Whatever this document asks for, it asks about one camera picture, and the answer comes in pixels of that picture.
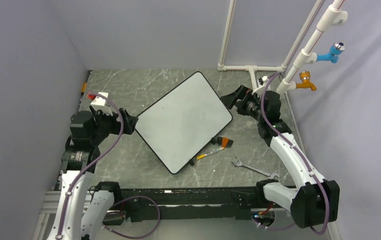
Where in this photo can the silver open-end wrench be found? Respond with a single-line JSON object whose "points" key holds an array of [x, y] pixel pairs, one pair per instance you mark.
{"points": [[238, 163]]}

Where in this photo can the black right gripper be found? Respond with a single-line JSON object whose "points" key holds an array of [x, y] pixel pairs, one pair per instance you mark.
{"points": [[230, 100]]}

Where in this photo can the orange tap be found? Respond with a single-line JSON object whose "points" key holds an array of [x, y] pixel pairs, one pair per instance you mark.
{"points": [[305, 77]]}

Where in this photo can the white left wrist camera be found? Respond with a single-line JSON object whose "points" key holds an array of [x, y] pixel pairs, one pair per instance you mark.
{"points": [[100, 104]]}

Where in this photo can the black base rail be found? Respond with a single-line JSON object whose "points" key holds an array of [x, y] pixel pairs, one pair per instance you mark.
{"points": [[144, 204]]}

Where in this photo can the white whiteboard black frame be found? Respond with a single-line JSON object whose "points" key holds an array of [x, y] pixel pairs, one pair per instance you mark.
{"points": [[179, 124]]}

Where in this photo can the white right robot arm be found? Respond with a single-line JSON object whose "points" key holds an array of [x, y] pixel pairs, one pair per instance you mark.
{"points": [[313, 200]]}

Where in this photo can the orange-black pen at wall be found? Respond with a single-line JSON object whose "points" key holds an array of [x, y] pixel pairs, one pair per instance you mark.
{"points": [[84, 86]]}

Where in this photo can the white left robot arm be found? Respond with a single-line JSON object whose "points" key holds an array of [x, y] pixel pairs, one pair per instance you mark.
{"points": [[89, 128]]}

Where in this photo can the aluminium frame rail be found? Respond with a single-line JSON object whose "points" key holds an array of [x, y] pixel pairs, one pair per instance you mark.
{"points": [[54, 201]]}

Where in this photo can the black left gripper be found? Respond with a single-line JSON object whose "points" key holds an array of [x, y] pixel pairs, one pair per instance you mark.
{"points": [[128, 121]]}

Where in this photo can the white PVC pipe frame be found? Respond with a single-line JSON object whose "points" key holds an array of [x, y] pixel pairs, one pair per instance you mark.
{"points": [[332, 16]]}

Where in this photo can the blue tap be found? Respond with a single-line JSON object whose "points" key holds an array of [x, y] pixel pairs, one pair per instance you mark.
{"points": [[333, 55]]}

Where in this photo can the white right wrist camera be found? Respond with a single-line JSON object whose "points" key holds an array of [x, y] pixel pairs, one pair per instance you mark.
{"points": [[259, 85]]}

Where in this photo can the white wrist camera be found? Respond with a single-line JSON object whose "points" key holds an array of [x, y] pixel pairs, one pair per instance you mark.
{"points": [[100, 104], [259, 85]]}

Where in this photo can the yellow marker cap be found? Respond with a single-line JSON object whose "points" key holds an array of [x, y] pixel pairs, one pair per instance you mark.
{"points": [[201, 156]]}

